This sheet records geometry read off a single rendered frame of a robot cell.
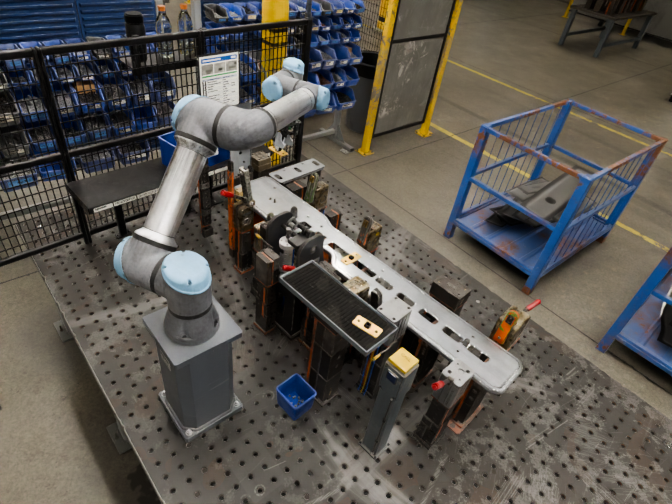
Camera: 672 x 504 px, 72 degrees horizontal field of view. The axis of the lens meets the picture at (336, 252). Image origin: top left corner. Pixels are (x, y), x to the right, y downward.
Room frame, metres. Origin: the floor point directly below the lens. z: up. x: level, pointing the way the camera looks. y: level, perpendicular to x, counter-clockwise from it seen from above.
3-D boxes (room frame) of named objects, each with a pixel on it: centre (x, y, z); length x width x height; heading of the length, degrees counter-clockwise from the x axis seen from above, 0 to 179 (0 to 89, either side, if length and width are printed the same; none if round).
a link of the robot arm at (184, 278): (0.85, 0.38, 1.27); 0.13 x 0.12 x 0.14; 72
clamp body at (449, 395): (0.87, -0.41, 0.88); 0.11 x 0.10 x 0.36; 140
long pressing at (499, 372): (1.37, -0.08, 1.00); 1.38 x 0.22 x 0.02; 50
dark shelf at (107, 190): (1.79, 0.76, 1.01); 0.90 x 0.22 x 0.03; 140
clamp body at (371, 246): (1.55, -0.13, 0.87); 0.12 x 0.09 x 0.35; 140
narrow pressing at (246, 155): (1.85, 0.49, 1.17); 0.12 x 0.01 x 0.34; 140
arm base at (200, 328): (0.85, 0.37, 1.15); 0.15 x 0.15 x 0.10
